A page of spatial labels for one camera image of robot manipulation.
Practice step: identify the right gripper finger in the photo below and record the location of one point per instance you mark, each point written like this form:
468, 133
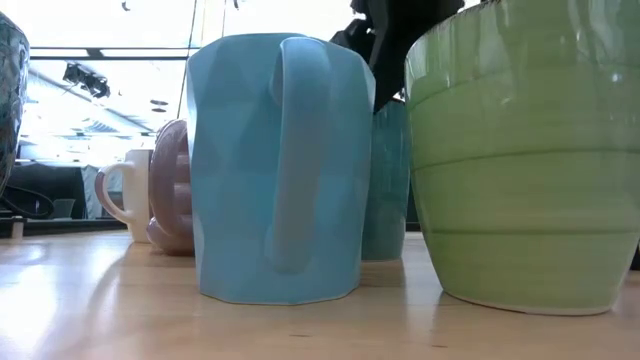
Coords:
389, 80

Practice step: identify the dark teal patterned mug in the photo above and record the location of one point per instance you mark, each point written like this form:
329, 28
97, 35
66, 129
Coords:
10, 100

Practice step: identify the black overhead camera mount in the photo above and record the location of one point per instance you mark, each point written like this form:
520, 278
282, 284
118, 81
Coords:
87, 80

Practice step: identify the light blue faceted mug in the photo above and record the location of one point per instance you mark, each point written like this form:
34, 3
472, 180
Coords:
235, 175

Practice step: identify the grey fabric cover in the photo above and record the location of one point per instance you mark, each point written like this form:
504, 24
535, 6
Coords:
90, 195

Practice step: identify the pink ribbed mug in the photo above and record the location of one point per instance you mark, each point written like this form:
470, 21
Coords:
172, 200

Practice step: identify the green glazed mug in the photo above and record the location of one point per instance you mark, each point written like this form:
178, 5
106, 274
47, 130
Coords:
525, 175

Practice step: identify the black partition screen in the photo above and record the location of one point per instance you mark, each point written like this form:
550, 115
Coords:
60, 182

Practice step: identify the black metal table frame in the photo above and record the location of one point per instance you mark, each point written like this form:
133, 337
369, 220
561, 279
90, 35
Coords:
60, 227

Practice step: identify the teal mug white inside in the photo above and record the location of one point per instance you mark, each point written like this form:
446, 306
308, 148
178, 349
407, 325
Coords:
385, 200

